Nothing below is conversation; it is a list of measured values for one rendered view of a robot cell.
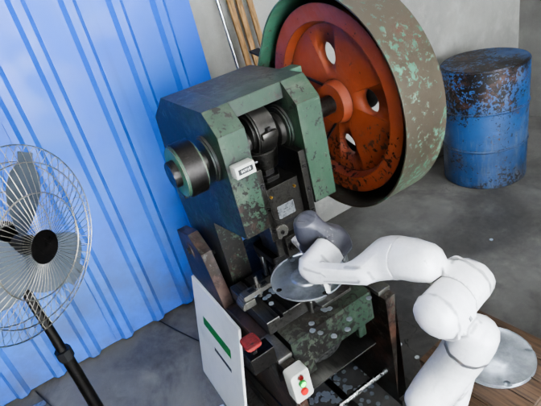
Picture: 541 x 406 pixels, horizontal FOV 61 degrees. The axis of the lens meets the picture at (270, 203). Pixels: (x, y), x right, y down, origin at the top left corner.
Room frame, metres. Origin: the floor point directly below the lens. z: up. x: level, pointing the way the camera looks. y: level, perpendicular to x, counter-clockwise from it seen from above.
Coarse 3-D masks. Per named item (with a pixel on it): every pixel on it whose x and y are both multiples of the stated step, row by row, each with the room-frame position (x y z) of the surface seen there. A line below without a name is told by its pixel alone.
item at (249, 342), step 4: (244, 336) 1.20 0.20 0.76; (248, 336) 1.19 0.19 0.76; (252, 336) 1.19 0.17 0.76; (256, 336) 1.18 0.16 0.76; (240, 340) 1.18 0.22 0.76; (244, 340) 1.18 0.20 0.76; (248, 340) 1.17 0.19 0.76; (252, 340) 1.17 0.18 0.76; (256, 340) 1.16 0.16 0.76; (260, 340) 1.16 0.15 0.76; (244, 344) 1.16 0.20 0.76; (248, 344) 1.15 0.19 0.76; (252, 344) 1.15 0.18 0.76; (256, 344) 1.15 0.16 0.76; (260, 344) 1.15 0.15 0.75; (244, 348) 1.15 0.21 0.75; (248, 348) 1.14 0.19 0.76; (252, 348) 1.13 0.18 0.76; (256, 348) 1.14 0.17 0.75
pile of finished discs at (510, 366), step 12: (504, 336) 1.26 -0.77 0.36; (516, 336) 1.24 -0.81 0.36; (504, 348) 1.20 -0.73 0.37; (516, 348) 1.19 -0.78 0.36; (528, 348) 1.17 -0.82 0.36; (492, 360) 1.16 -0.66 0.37; (504, 360) 1.15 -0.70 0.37; (516, 360) 1.14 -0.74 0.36; (528, 360) 1.12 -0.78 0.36; (492, 372) 1.11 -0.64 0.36; (504, 372) 1.10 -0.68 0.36; (516, 372) 1.09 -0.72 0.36; (528, 372) 1.08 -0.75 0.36; (492, 384) 1.06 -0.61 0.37; (504, 384) 1.05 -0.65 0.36; (516, 384) 1.04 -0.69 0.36
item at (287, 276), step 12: (288, 264) 1.50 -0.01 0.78; (276, 276) 1.45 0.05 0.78; (288, 276) 1.43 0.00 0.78; (300, 276) 1.40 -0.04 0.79; (276, 288) 1.37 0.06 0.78; (288, 288) 1.36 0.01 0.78; (300, 288) 1.34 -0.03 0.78; (312, 288) 1.32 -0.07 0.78; (324, 288) 1.31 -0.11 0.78; (336, 288) 1.29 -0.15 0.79; (300, 300) 1.27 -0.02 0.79
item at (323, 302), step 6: (342, 288) 1.28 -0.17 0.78; (348, 288) 1.28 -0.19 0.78; (324, 294) 1.28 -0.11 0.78; (330, 294) 1.27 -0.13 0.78; (336, 294) 1.26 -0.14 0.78; (342, 294) 1.26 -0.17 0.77; (312, 300) 1.26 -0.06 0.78; (318, 300) 1.25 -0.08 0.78; (324, 300) 1.25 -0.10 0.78; (330, 300) 1.24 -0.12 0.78; (312, 306) 1.34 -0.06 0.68; (318, 306) 1.24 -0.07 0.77; (324, 306) 1.23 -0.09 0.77; (312, 312) 1.34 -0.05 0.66
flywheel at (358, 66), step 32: (320, 0) 1.66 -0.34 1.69; (288, 32) 1.83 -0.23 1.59; (320, 32) 1.71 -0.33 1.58; (352, 32) 1.51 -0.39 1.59; (288, 64) 1.91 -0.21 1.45; (320, 64) 1.74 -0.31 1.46; (352, 64) 1.58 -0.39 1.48; (384, 64) 1.39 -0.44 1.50; (320, 96) 1.71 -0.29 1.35; (352, 96) 1.60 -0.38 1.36; (384, 96) 1.45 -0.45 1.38; (352, 128) 1.62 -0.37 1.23; (384, 128) 1.47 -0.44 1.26; (352, 160) 1.65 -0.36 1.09; (384, 160) 1.43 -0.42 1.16
